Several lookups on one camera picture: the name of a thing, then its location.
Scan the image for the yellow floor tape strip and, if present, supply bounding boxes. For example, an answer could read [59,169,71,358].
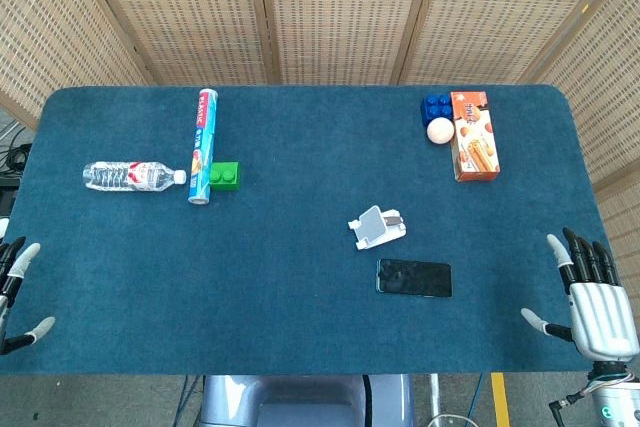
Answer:
[490,372,512,427]

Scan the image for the blue felt table mat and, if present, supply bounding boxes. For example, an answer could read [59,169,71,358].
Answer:
[0,84,624,377]

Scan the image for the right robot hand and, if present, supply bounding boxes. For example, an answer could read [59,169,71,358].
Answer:
[520,226,640,362]

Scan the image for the green toy building block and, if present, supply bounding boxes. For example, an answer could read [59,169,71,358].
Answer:
[209,161,241,192]

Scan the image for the woven bamboo folding screen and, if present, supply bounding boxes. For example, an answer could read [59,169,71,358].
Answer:
[0,0,640,298]

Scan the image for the blue toy building block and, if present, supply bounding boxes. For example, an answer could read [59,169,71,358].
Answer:
[420,94,455,129]

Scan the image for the cream white ball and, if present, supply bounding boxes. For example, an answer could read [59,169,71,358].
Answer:
[426,117,456,146]

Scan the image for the black smartphone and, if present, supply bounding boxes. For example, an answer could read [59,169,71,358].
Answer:
[375,258,454,299]

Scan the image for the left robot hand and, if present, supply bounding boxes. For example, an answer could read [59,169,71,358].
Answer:
[0,235,57,356]

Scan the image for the clear plastic water bottle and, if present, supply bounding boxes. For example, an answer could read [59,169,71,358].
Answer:
[82,160,188,193]

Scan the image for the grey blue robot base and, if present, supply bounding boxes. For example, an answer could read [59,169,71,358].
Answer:
[197,374,416,427]

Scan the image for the black cables on floor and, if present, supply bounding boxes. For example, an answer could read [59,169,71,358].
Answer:
[0,124,33,218]

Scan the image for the white folding phone stand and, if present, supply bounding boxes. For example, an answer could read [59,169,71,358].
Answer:
[348,204,408,252]

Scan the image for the blue plastic wrap box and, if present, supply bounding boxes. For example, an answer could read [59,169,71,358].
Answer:
[187,87,221,206]

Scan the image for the orange snack box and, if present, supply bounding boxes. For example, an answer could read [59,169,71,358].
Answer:
[449,91,502,183]

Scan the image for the blue cable on floor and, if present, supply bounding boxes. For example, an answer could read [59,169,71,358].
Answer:
[467,373,485,421]

